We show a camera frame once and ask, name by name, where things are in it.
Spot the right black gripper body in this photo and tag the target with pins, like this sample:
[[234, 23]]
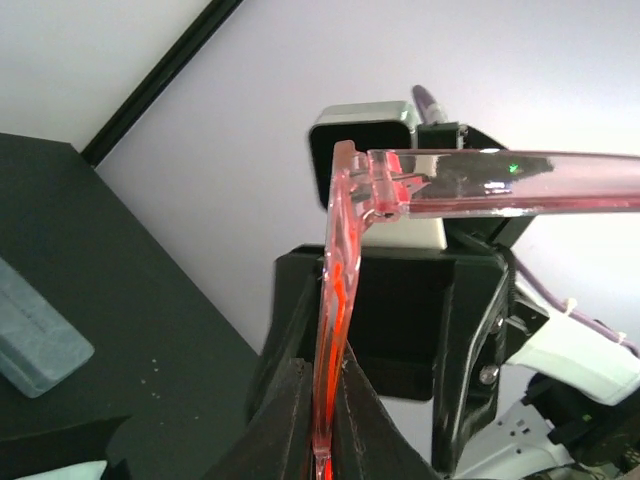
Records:
[[425, 318]]

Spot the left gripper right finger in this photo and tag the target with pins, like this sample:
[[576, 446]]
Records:
[[366, 443]]

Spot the black glasses case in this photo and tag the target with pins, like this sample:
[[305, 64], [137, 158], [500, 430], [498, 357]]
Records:
[[37, 453]]

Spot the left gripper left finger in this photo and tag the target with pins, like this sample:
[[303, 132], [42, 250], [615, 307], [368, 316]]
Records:
[[277, 441]]

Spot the green lined glasses case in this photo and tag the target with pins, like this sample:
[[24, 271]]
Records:
[[39, 347]]

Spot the light blue cloth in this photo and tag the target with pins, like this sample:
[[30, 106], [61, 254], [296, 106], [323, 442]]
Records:
[[92, 470]]

